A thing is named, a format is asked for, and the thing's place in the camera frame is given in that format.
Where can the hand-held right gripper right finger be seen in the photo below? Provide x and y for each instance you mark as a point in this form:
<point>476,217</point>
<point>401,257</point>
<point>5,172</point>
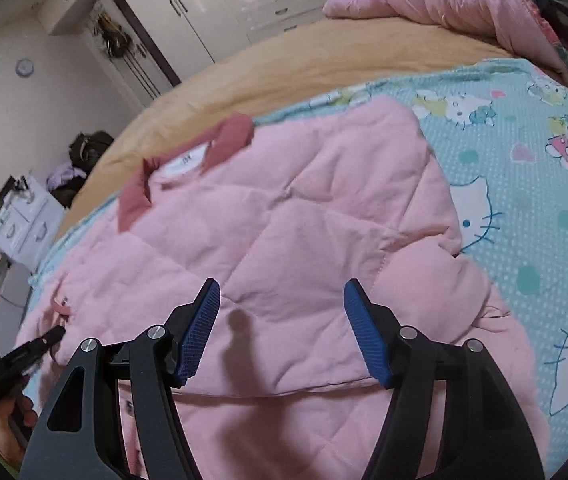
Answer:
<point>366,332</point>

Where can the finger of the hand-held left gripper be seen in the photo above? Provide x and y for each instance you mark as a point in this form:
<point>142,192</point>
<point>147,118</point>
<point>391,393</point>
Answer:
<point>34,352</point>

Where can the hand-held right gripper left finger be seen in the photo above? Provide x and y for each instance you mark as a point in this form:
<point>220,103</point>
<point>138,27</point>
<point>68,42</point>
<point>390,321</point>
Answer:
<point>199,330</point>

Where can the pink quilted jacket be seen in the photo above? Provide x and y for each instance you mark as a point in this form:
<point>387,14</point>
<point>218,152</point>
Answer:
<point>289,235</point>

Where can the purple clothes pile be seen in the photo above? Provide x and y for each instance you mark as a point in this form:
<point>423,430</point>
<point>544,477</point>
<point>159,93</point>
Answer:
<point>64,177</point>

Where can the person's left hand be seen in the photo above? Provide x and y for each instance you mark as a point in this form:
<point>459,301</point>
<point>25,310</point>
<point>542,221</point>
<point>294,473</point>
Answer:
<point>11,435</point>

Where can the white drawer cabinet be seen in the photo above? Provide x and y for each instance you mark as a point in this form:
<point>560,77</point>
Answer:
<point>29,220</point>

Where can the cartoon cat printed blanket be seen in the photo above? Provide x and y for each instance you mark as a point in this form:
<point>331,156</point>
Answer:
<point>529,210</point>

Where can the dark brown bag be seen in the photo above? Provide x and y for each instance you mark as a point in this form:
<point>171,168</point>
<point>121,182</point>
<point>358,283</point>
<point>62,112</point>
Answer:
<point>91,147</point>

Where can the tan bed sheet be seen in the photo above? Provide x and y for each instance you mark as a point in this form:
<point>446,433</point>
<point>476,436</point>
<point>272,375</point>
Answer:
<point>264,70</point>

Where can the hanging bags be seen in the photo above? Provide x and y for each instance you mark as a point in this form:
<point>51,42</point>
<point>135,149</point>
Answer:
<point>113,35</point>

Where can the white wardrobe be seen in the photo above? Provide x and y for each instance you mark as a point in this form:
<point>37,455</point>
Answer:
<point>224,0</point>

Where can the purple wall clock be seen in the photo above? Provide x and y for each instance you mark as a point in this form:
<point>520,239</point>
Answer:
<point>25,67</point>

